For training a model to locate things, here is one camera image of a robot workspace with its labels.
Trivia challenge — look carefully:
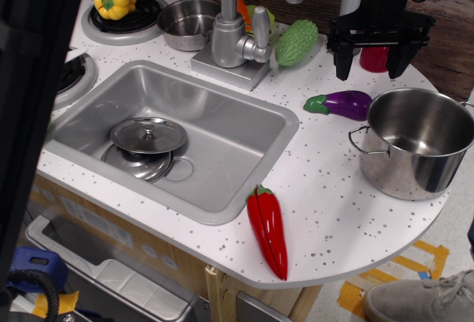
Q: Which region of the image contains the front toy stove burner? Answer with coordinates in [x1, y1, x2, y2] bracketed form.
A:
[53, 53, 98, 110]

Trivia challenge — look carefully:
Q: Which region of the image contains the purple toy eggplant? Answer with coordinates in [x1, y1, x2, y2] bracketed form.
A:
[303, 90, 372, 121]

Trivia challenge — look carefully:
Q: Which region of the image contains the large steel pot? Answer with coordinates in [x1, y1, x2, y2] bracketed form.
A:
[354, 88, 473, 201]

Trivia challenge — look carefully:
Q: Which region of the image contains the steel pot lid with knob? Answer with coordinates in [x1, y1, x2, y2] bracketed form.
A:
[110, 117, 187, 154]

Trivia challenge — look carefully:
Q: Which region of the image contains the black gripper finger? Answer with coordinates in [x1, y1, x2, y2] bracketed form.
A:
[333, 41, 355, 81]
[387, 35, 421, 79]

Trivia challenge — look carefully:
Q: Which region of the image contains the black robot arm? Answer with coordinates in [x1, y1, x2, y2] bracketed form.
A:
[327, 0, 436, 81]

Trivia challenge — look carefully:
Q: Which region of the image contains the grey toy oven door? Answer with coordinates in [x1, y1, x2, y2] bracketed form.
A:
[26, 215, 210, 321]

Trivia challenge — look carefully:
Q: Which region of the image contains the silver toy faucet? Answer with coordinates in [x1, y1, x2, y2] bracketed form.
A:
[190, 0, 272, 91]

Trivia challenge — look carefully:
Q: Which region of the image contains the green toy bitter gourd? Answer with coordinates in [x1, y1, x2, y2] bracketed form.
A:
[275, 19, 318, 67]

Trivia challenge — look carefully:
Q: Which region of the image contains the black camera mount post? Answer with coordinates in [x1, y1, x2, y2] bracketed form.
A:
[0, 0, 90, 301]

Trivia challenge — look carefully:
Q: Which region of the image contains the grey suede shoe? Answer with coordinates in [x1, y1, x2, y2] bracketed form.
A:
[363, 270, 473, 321]

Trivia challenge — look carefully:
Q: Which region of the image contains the blue clamp with black cable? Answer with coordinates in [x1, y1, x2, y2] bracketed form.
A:
[7, 246, 69, 321]

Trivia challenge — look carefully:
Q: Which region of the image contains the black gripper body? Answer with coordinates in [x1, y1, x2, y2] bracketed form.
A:
[327, 10, 436, 53]

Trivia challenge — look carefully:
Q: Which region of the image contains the toy stove burner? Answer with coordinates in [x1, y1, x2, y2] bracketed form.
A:
[53, 53, 98, 110]
[81, 0, 167, 46]

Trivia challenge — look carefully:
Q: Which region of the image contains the rear toy stove burner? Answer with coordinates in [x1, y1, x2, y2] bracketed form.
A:
[81, 0, 167, 46]

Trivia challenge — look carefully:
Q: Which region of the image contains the light green toy bowl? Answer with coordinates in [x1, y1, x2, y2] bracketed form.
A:
[245, 5, 275, 36]

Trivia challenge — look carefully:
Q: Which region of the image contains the red toy chili pepper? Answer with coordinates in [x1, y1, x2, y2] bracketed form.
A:
[246, 184, 288, 281]

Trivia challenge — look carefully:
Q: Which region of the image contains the small steel pot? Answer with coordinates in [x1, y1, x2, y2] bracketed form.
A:
[157, 0, 221, 52]

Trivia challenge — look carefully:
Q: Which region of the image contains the red toy cup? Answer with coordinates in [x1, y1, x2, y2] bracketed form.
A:
[359, 47, 390, 73]

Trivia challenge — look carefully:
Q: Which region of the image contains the grey toy sink basin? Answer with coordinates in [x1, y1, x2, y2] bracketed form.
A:
[45, 61, 298, 225]

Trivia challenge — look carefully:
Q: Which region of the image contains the yellow toy bell pepper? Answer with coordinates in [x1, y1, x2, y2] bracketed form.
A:
[94, 0, 137, 21]

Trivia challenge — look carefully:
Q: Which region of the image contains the orange toy carrot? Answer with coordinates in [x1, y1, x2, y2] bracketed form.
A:
[236, 0, 252, 33]

